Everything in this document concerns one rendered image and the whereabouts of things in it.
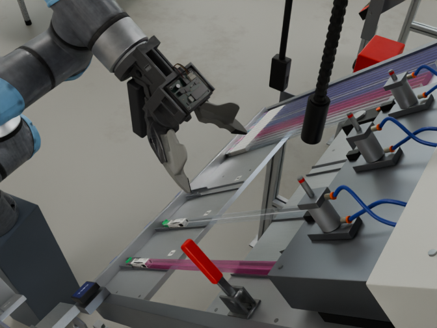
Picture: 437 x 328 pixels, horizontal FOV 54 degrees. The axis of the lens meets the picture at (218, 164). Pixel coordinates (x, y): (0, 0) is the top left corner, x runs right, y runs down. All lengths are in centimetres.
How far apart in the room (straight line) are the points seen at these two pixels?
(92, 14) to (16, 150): 63
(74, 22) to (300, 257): 43
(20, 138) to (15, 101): 54
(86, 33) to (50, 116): 183
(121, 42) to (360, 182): 36
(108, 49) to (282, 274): 38
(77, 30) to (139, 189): 139
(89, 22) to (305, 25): 255
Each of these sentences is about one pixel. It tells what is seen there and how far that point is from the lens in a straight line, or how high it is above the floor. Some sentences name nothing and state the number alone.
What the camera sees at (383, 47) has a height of 78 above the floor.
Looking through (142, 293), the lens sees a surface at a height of 84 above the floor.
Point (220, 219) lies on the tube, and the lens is 76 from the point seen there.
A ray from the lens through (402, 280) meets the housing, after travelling 32.
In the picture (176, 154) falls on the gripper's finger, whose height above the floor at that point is 108.
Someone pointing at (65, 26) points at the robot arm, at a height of 120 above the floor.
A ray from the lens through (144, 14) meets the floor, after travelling 321.
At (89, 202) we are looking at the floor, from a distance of 199.
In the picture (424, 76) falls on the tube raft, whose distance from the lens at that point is 82.
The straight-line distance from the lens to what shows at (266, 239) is 63.
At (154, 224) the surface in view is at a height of 73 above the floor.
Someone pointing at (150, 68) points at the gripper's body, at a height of 117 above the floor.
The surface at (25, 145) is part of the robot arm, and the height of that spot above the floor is 73.
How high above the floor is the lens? 152
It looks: 48 degrees down
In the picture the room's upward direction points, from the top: straight up
